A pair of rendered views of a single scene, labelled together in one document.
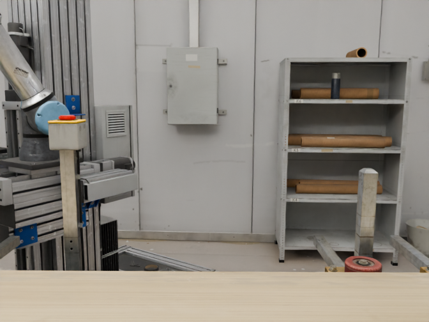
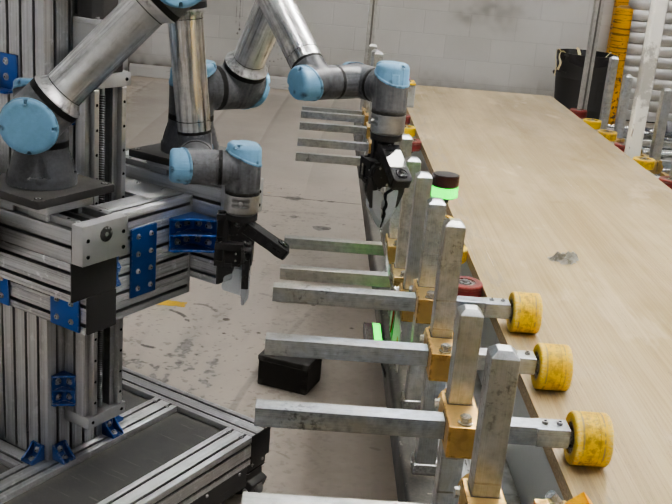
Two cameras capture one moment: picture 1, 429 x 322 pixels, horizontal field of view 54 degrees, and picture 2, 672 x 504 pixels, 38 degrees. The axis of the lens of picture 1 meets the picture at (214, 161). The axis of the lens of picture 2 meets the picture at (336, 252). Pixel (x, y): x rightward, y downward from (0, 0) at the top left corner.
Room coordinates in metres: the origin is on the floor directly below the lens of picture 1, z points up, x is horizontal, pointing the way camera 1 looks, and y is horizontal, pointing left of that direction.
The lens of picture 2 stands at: (1.28, 3.21, 1.63)
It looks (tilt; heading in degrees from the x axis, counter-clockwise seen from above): 18 degrees down; 268
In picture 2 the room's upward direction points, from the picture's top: 5 degrees clockwise
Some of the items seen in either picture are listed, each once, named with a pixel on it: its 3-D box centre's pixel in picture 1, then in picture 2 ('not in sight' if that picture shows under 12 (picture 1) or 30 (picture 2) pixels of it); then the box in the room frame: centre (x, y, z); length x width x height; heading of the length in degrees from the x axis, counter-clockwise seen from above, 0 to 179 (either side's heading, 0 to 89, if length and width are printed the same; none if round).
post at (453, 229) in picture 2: not in sight; (438, 350); (1.03, 1.62, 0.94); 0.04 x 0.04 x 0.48; 0
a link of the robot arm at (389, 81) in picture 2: not in sight; (390, 87); (1.11, 1.07, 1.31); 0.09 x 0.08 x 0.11; 127
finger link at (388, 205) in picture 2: not in sight; (385, 205); (1.10, 1.06, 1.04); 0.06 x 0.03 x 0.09; 110
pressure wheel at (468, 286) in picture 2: not in sight; (462, 303); (0.91, 1.16, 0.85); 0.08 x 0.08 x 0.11
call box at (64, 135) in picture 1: (67, 135); (401, 93); (1.02, 0.36, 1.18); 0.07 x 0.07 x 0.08; 0
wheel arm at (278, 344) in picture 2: not in sight; (410, 352); (1.08, 1.66, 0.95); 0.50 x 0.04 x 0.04; 0
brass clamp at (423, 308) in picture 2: not in sight; (426, 299); (1.02, 1.39, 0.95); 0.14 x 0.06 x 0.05; 90
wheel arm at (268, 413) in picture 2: not in sight; (424, 422); (1.08, 1.91, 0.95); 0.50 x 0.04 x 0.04; 0
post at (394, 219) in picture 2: not in sight; (396, 220); (1.02, 0.62, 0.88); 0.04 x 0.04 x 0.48; 0
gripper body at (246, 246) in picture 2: not in sight; (236, 238); (1.42, 1.16, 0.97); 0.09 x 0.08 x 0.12; 0
